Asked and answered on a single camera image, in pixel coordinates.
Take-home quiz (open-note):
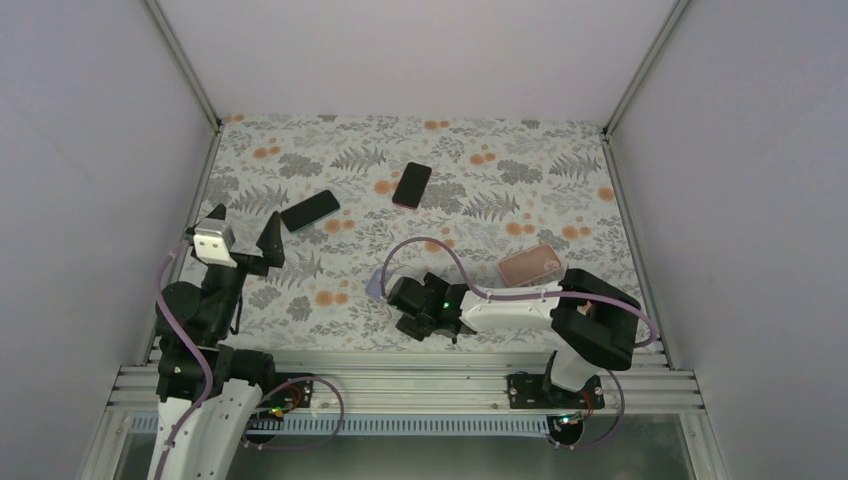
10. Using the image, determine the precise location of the black phone teal edge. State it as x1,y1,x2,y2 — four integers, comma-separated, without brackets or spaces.
280,190,340,233

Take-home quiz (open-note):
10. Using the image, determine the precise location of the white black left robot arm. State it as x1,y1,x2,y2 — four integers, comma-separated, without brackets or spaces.
148,204,285,479

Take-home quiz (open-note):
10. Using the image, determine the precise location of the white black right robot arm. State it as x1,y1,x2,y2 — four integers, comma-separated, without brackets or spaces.
385,269,641,407

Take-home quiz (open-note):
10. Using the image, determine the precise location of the pink phone case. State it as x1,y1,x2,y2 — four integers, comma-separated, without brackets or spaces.
497,244,563,287

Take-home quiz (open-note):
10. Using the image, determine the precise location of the black phone pink edge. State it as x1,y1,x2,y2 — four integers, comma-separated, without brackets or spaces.
391,162,432,210

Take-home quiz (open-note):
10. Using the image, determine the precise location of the left aluminium corner post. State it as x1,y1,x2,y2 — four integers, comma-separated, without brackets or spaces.
140,0,221,132

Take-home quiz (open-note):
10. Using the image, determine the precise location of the aluminium corner post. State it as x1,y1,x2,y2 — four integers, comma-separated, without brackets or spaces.
140,0,221,132
602,0,691,142

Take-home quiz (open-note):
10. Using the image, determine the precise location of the aluminium front rail frame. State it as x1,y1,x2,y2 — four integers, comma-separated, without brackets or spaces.
76,349,730,480

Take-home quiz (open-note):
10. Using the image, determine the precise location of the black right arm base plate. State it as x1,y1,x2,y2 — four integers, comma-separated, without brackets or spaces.
506,371,605,410

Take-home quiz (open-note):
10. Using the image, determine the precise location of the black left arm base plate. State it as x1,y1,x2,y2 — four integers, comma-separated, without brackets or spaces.
259,372,314,411

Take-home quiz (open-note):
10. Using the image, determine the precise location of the grey slotted cable duct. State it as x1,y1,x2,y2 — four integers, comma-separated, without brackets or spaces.
249,413,549,437

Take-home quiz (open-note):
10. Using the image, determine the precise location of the right aluminium corner post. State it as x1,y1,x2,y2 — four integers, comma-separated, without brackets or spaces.
602,0,691,142

